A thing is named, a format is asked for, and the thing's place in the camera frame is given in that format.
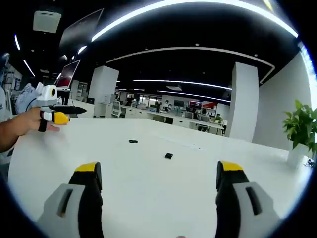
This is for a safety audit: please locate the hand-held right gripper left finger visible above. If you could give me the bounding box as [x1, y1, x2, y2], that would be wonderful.
[36, 161, 104, 238]

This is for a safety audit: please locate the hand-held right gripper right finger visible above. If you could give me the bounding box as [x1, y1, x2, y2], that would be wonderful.
[215, 160, 281, 238]

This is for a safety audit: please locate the person's left hand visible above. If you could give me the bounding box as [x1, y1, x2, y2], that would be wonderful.
[21, 107, 61, 136]

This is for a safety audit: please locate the white patterned cloth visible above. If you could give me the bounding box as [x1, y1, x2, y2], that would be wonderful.
[15, 83, 38, 115]

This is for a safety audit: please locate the red display screen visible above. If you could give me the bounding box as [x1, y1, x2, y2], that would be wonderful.
[57, 59, 81, 88]

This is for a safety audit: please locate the white square pillar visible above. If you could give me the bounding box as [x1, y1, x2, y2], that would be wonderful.
[88, 65, 120, 118]
[229, 61, 260, 144]

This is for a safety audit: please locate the white office chair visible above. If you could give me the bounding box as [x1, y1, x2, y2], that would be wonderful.
[111, 100, 127, 119]

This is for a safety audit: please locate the dark hanging ceiling panel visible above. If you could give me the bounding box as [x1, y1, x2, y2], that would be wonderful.
[59, 8, 105, 53]

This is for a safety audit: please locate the white ceiling air conditioner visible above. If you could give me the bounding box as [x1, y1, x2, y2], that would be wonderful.
[33, 10, 62, 33]

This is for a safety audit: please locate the white plant pot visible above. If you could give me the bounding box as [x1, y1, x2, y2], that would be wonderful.
[286, 143, 309, 170]

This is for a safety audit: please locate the white office desk row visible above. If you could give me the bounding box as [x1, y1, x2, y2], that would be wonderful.
[146, 110, 226, 136]

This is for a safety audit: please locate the green potted plant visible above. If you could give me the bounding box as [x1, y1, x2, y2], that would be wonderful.
[283, 99, 317, 159]

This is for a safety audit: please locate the curved ceiling light strip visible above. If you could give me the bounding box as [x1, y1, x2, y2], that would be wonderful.
[91, 0, 299, 43]
[106, 46, 276, 84]

